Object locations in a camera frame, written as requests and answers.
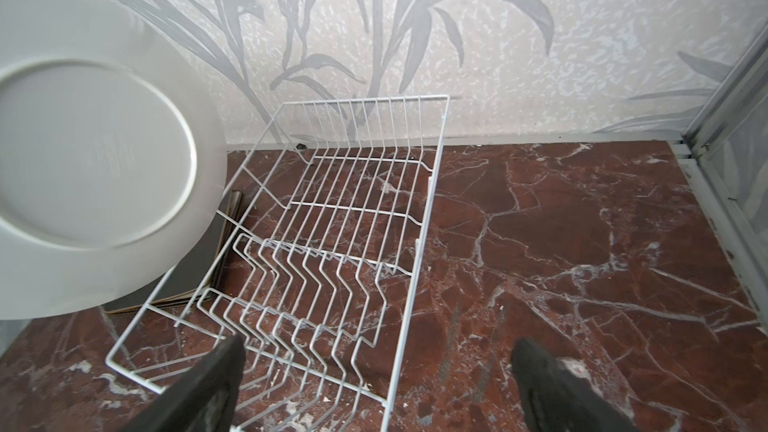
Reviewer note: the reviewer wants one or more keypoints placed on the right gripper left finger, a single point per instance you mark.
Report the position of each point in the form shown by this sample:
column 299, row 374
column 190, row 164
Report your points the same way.
column 203, row 399

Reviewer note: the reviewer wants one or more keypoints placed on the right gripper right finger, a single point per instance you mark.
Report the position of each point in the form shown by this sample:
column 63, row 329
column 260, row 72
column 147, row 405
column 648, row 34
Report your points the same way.
column 554, row 399

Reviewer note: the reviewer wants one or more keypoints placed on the white round plate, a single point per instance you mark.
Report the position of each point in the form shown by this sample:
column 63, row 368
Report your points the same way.
column 113, row 159

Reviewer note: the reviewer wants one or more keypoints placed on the white wire dish rack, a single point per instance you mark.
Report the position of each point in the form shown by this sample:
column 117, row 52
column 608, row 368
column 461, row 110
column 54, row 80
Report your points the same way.
column 308, row 302

